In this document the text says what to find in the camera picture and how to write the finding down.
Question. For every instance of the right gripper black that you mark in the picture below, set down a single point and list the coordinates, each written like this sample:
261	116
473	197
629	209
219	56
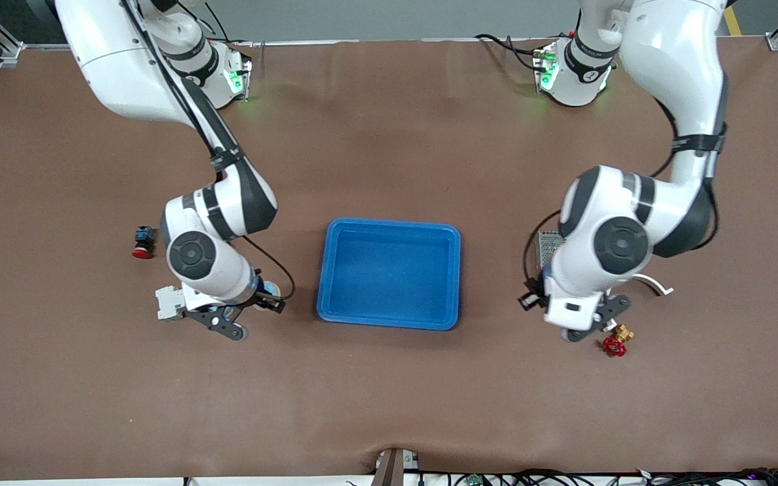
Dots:
269	301

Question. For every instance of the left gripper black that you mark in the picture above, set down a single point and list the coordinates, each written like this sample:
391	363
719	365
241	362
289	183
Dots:
529	301

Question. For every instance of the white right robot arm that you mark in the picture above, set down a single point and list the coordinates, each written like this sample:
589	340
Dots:
119	67

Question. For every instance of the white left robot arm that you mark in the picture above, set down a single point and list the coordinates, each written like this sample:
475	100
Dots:
666	61

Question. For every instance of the blue plastic tray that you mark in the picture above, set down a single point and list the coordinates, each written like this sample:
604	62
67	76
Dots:
389	277

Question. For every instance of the metal mesh power supply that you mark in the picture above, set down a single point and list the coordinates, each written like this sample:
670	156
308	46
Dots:
548	250

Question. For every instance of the brass valve red handwheel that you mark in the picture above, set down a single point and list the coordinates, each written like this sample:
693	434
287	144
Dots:
613	347

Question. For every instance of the white circuit breaker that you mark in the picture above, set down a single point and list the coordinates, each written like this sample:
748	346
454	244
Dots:
167	304

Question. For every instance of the white curved plastic clip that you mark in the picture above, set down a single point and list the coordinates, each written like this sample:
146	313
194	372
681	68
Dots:
662	290

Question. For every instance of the brown leather table mat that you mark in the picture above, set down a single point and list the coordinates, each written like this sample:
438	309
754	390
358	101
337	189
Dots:
389	391

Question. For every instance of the red mushroom button blue body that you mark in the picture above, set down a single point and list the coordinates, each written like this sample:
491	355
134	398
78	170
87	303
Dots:
144	243

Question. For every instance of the yellow floor tape strip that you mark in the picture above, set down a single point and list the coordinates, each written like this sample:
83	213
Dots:
733	23

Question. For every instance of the grey metal table bracket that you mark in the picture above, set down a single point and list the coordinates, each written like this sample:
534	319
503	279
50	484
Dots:
392	469

